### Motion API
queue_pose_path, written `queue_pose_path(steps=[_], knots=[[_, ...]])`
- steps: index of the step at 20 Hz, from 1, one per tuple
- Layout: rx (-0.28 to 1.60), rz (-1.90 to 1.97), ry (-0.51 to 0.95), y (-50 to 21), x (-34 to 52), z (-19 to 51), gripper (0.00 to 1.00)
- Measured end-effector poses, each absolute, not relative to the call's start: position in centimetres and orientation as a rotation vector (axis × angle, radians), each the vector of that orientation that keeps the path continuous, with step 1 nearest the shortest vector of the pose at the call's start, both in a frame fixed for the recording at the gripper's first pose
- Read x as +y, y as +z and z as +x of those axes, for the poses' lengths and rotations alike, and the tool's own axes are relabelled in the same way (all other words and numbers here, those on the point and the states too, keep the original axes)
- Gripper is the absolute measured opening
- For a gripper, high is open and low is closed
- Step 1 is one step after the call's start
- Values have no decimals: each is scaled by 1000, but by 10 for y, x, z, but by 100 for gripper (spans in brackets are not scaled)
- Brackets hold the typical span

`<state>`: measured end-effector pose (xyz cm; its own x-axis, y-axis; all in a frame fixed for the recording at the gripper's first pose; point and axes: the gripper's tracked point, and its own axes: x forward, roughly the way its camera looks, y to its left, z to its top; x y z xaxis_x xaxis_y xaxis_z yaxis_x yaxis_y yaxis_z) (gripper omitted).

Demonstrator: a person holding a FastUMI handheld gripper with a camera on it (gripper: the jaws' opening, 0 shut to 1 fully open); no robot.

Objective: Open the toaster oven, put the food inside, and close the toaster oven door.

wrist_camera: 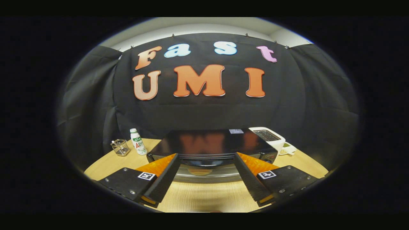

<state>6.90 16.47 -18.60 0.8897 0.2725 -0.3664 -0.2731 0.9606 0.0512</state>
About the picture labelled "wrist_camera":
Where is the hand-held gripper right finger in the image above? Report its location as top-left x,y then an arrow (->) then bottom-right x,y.
234,152 -> 320,207

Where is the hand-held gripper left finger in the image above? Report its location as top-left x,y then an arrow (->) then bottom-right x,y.
98,153 -> 181,208

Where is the sugared donut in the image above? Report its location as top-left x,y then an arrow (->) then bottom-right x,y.
188,168 -> 214,176

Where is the black toaster oven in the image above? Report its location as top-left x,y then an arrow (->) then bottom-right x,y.
146,128 -> 278,183

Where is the white bread toaster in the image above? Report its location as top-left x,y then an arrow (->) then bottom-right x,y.
249,127 -> 286,154

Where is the white bottle with green label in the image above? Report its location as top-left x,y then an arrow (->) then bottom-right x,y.
130,128 -> 148,156

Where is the white divided seasoning dish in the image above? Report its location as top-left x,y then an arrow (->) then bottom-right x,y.
280,142 -> 297,156

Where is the metal wire holder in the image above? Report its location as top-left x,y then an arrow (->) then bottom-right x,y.
111,139 -> 130,157

